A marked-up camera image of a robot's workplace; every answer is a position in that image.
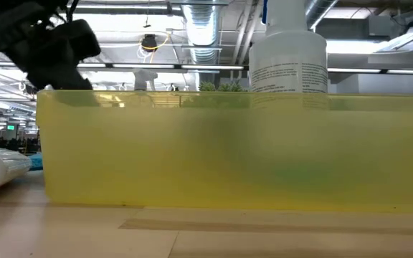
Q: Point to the white spray bottle blue trigger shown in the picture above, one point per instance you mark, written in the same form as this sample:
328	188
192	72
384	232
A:
285	53

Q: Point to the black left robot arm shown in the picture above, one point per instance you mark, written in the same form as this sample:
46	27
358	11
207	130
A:
5	21

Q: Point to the white ceiling air unit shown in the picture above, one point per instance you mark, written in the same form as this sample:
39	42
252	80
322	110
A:
400	39

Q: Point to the linear ceiling light fixture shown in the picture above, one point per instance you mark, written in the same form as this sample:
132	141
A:
142	66

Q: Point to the silver round ventilation duct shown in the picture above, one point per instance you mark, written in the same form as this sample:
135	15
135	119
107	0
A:
319	12
201	32

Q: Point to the green exit sign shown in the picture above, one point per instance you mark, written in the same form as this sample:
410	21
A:
10	127

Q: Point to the yellow cloth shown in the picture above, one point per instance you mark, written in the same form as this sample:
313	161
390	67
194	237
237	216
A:
192	161

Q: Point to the blue cellulose sponge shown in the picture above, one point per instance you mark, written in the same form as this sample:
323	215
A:
36	162

